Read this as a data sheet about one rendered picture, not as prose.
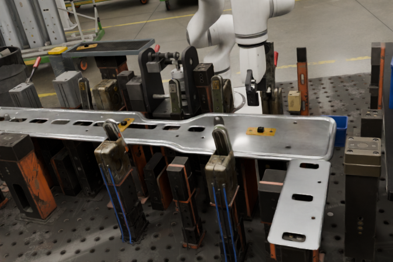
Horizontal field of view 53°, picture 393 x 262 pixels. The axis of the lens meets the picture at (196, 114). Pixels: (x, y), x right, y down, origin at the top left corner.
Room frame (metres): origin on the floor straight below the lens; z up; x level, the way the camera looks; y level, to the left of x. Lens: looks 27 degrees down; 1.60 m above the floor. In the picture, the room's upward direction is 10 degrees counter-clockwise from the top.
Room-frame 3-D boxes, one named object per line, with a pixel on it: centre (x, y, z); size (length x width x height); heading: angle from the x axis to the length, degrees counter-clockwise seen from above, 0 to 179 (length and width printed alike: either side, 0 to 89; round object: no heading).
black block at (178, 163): (0.92, 0.07, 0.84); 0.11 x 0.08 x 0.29; 154
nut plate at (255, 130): (0.99, -0.17, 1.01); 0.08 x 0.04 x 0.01; 64
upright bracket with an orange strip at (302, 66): (1.08, -0.33, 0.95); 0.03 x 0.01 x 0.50; 64
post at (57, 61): (1.71, 0.54, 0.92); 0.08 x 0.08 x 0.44; 64
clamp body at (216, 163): (0.83, -0.03, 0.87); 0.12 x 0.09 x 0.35; 154
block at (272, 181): (0.79, -0.16, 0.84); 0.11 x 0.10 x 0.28; 154
